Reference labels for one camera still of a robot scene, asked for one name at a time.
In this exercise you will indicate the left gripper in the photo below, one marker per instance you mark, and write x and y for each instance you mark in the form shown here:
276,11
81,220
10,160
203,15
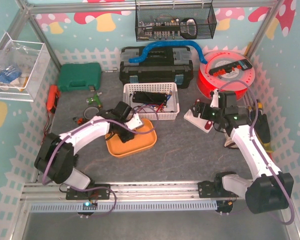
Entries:
125,133

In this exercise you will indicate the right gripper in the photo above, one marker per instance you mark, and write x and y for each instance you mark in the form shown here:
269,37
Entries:
201,110

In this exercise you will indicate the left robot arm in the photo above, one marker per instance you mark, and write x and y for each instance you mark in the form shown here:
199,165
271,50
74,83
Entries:
56,158

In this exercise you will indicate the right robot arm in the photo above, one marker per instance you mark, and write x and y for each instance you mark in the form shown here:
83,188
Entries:
269,189

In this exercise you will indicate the black perforated metal plate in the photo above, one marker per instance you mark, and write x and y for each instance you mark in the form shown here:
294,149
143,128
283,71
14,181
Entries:
149,98

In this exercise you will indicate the orange plastic tray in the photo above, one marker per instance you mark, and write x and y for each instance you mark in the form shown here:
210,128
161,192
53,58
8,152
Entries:
139,143

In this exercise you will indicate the white peg board base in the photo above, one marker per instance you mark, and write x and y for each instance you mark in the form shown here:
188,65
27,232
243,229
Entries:
193,115

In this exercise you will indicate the white perforated plastic basket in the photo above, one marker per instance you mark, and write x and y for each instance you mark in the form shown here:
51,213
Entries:
169,111

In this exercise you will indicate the red filament spool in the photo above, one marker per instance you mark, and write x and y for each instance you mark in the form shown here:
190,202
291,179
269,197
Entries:
207,83

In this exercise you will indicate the white work glove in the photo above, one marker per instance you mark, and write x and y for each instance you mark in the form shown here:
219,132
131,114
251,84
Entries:
229,143

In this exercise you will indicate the black yellow work glove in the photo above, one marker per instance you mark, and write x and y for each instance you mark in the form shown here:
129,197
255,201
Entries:
262,131

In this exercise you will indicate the black connector strip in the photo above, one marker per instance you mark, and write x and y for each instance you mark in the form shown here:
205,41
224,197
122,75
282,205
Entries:
242,64

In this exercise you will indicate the silver socket bit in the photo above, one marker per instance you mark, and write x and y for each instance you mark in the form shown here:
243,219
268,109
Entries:
114,70

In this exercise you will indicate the black plastic toolbox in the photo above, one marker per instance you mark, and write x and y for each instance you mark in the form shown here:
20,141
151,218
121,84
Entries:
162,65

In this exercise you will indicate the green plastic tool case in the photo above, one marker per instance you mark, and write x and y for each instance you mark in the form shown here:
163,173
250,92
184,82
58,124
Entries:
79,77

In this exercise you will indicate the orange multimeter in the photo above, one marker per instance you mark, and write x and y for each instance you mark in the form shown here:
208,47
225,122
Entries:
52,99

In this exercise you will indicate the clear acrylic box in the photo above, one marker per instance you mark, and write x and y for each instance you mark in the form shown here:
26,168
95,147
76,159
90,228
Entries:
22,68

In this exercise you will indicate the blue white glove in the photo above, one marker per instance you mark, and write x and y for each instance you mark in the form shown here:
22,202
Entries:
10,75

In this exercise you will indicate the yellow handled tool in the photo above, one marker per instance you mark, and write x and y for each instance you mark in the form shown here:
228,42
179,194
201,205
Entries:
259,106

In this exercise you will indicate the orange handled pliers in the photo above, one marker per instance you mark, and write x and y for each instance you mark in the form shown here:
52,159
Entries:
79,120

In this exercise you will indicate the aluminium rail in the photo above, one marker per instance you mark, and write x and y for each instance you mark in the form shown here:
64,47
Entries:
144,191

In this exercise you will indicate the black wire mesh basket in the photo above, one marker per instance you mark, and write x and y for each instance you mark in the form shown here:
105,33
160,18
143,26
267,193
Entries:
174,22

